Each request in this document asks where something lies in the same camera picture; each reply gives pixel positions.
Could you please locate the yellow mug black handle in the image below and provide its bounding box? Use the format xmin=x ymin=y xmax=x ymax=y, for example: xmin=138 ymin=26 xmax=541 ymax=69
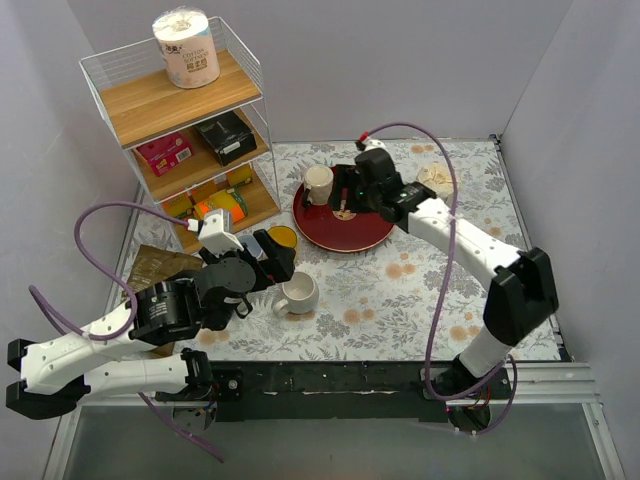
xmin=268 ymin=225 xmax=298 ymax=249

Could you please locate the speckled white round mug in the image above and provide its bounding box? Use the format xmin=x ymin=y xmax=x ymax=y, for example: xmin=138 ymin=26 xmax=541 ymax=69
xmin=272 ymin=271 xmax=319 ymax=317

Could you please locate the beige textured mug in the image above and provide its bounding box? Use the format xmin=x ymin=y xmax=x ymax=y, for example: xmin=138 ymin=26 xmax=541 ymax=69
xmin=301 ymin=165 xmax=334 ymax=208

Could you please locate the grey blue mug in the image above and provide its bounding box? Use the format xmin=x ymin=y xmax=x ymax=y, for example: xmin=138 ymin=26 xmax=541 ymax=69
xmin=238 ymin=234 xmax=263 ymax=259

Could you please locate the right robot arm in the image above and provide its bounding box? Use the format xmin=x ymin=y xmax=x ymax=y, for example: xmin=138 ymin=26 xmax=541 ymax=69
xmin=329 ymin=148 xmax=559 ymax=400

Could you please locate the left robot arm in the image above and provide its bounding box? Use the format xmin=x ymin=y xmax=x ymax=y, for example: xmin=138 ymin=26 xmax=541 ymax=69
xmin=5 ymin=230 xmax=295 ymax=420

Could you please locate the red round tray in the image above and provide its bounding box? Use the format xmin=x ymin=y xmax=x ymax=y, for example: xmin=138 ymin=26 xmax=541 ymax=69
xmin=292 ymin=184 xmax=394 ymax=253

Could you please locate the paper wrapped round package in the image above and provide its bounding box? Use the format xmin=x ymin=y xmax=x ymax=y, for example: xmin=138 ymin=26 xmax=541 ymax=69
xmin=416 ymin=162 xmax=453 ymax=205

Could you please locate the orange green sponge box front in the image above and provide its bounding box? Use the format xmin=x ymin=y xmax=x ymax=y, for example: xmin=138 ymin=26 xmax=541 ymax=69
xmin=194 ymin=188 xmax=249 ymax=232

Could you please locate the floral tablecloth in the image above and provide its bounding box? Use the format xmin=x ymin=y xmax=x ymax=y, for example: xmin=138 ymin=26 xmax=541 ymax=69
xmin=107 ymin=139 xmax=564 ymax=362

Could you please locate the orange yellow sponge box back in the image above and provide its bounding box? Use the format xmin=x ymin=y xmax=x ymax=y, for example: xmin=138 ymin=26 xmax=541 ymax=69
xmin=225 ymin=163 xmax=254 ymax=188

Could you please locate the orange sponge box middle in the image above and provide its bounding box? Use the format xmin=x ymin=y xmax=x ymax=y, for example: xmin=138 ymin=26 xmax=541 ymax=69
xmin=161 ymin=193 xmax=194 ymax=220

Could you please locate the brown paper bag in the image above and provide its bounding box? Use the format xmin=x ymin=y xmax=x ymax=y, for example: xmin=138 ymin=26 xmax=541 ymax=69
xmin=122 ymin=243 xmax=206 ymax=359

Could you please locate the black green box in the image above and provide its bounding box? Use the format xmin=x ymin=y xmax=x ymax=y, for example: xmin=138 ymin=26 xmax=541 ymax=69
xmin=194 ymin=111 xmax=257 ymax=166

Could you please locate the pink orange sponge box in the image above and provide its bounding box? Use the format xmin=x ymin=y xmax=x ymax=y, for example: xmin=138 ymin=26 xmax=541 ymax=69
xmin=135 ymin=132 xmax=194 ymax=177

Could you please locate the wrapped toilet paper roll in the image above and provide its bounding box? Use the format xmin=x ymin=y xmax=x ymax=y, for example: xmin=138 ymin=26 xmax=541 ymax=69
xmin=152 ymin=6 xmax=220 ymax=89

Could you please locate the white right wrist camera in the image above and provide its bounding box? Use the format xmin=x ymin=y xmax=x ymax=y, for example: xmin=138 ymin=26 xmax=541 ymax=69
xmin=355 ymin=132 xmax=387 ymax=152

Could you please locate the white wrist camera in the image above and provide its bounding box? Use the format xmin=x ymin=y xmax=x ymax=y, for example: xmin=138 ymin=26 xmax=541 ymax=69
xmin=355 ymin=132 xmax=387 ymax=152
xmin=187 ymin=208 xmax=244 ymax=256

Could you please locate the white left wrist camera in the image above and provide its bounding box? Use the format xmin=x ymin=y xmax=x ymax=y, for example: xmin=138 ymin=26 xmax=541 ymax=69
xmin=187 ymin=208 xmax=244 ymax=256

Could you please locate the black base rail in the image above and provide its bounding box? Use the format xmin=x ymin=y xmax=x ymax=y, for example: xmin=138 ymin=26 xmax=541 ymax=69
xmin=154 ymin=357 xmax=519 ymax=426

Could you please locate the white wire wooden shelf rack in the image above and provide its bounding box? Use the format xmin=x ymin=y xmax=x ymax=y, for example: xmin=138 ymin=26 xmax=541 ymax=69
xmin=79 ymin=16 xmax=281 ymax=231

